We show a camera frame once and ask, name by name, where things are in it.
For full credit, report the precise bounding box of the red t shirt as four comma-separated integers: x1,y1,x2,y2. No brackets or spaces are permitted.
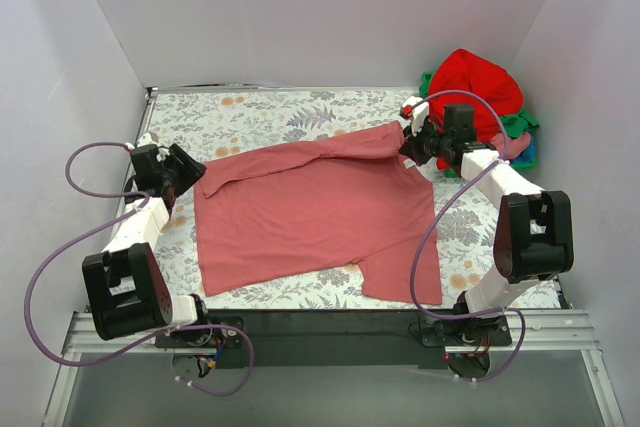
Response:
428,49,524,141

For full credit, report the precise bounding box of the pink t shirt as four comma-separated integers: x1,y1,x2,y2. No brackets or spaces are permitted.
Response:
194,122,443,305
490,131,532,160

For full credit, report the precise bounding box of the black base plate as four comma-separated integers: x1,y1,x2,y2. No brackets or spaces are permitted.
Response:
154,307,514,371

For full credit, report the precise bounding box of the green plastic basket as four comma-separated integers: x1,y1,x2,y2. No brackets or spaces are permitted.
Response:
419,64,539,170

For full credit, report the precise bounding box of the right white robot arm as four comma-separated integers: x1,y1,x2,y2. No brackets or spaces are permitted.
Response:
400,97,574,345

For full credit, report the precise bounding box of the blue t shirt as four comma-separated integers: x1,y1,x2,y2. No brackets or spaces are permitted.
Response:
515,136,537,164

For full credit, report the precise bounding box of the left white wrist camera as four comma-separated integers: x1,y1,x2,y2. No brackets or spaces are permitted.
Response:
125,131,170,162

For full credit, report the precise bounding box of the aluminium frame rail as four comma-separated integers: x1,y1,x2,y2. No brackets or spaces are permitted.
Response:
63,309,601,354

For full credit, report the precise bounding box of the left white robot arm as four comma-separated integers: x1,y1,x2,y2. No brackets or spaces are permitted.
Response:
82,141,213,347

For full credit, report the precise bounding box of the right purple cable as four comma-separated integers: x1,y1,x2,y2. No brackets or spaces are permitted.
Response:
409,90,526,383

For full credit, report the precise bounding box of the green t shirt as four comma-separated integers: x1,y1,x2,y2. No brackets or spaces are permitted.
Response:
500,107,539,138

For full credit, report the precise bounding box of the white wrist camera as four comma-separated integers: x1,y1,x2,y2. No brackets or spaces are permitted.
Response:
125,131,170,162
399,96,430,132

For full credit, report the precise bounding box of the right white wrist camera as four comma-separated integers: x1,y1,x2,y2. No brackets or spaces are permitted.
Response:
399,96,430,132

